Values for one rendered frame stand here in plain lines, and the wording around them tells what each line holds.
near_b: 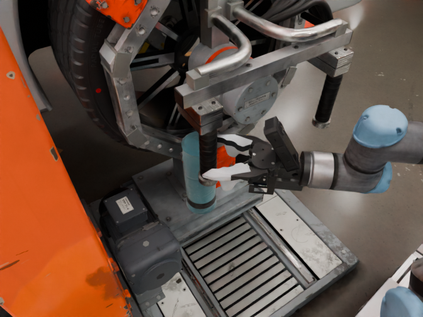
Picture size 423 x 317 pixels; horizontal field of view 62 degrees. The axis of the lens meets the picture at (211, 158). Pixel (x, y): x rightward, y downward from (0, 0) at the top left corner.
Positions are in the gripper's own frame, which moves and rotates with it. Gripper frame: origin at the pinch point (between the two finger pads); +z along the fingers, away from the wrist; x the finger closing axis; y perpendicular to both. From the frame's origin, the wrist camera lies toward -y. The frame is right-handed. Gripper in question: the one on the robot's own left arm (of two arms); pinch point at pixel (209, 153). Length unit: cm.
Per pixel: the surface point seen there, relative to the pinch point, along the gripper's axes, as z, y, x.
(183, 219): 13, 61, 23
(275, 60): -11.4, -15.0, 11.9
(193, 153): 4.9, 9.3, 8.5
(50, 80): 122, 83, 132
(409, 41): -126, 82, 214
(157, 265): 14.8, 44.5, -4.0
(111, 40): 21.8, -15.7, 14.2
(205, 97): 0.8, -12.9, 1.5
